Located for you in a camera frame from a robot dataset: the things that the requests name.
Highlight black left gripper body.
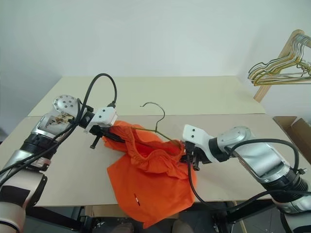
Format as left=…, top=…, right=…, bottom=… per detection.
left=89, top=125, right=114, bottom=150

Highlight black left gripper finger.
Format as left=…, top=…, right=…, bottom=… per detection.
left=107, top=129, right=126, bottom=143

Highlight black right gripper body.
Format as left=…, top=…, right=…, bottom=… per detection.
left=180, top=142, right=207, bottom=172

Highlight thin wire hanger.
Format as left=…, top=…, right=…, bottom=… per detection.
left=140, top=101, right=186, bottom=156

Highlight orange shorts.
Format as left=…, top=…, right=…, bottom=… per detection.
left=102, top=120, right=198, bottom=230

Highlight wooden hanger rack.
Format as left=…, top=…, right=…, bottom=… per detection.
left=253, top=29, right=311, bottom=101

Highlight brown rounded shape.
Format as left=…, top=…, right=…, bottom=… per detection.
left=113, top=222, right=135, bottom=233
left=172, top=218, right=193, bottom=233

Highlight thin wooden stick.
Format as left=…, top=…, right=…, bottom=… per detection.
left=232, top=200, right=246, bottom=233

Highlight brown cardboard box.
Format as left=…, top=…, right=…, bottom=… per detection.
left=272, top=116, right=311, bottom=158

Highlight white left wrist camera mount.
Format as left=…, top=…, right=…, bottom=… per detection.
left=84, top=106, right=118, bottom=133

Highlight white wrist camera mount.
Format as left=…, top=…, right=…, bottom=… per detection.
left=182, top=124, right=229, bottom=164
left=84, top=106, right=118, bottom=133

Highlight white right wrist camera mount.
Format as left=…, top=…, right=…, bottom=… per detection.
left=182, top=124, right=229, bottom=164

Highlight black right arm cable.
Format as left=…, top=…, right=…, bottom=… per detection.
left=186, top=138, right=311, bottom=211

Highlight black metal table frame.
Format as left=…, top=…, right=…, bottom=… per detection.
left=24, top=200, right=280, bottom=233

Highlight black wire hanger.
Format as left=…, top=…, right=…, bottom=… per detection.
left=248, top=57, right=311, bottom=81

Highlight yellow wire hanger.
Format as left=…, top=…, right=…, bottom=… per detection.
left=252, top=46, right=311, bottom=86

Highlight bunch of hanging wire hangers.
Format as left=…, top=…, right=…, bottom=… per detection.
left=249, top=33, right=311, bottom=81

